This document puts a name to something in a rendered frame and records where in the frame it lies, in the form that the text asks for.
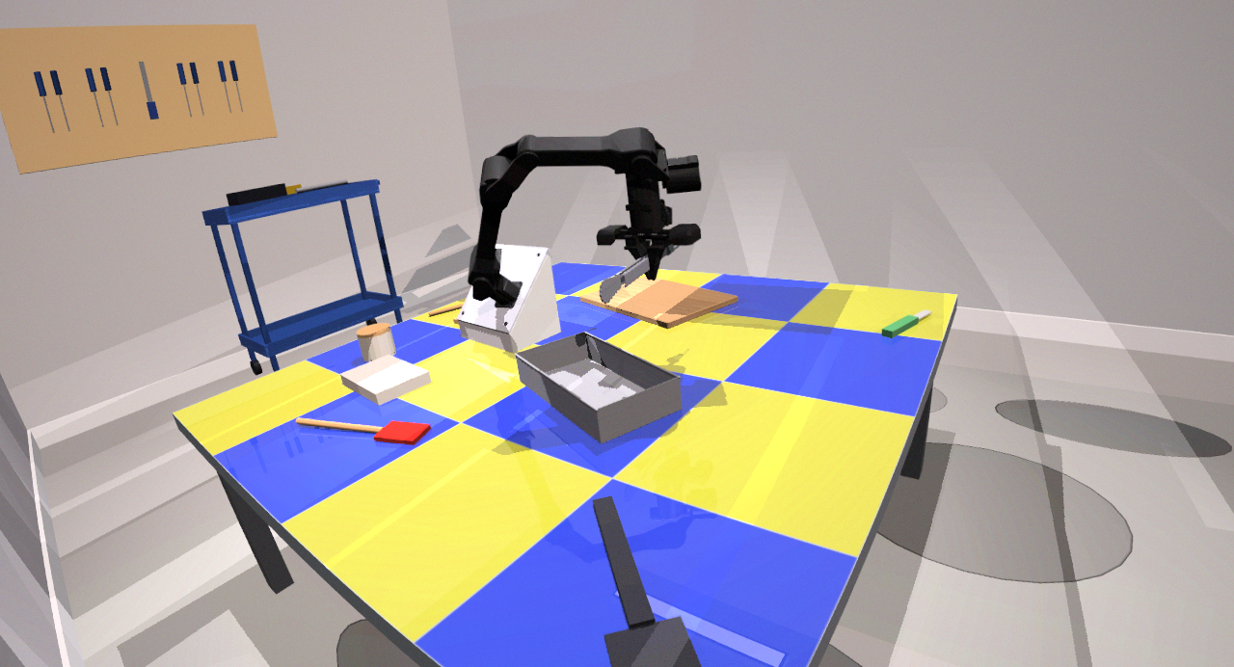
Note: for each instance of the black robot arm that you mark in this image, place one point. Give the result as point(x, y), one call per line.
point(633, 151)

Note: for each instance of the grey metal roasting tin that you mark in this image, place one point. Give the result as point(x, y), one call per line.
point(604, 390)

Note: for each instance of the grey cylinder with orange top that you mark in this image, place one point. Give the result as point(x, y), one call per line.
point(376, 341)

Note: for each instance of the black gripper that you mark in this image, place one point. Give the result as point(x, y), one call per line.
point(646, 219)

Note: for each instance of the light brown wooden board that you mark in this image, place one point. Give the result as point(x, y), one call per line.
point(662, 302)

